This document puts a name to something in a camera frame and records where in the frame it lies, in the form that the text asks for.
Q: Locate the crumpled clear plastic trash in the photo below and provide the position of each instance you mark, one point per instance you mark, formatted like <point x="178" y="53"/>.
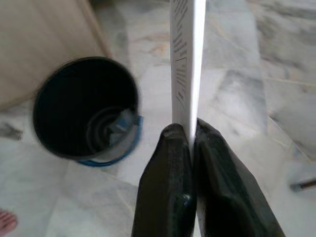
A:
<point x="122" y="128"/>

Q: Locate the light wooden cabinet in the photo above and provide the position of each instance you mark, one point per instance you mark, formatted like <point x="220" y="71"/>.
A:
<point x="42" y="42"/>

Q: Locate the white printed carton box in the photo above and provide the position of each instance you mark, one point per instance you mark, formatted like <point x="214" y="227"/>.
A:
<point x="187" y="74"/>

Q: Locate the red-edged folding table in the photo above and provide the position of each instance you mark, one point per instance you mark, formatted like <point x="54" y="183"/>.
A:
<point x="302" y="185"/>

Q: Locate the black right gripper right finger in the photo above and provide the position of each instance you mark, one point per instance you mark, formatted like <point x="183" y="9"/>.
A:
<point x="227" y="192"/>

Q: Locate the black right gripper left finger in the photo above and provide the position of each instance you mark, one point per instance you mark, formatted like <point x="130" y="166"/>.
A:
<point x="165" y="182"/>

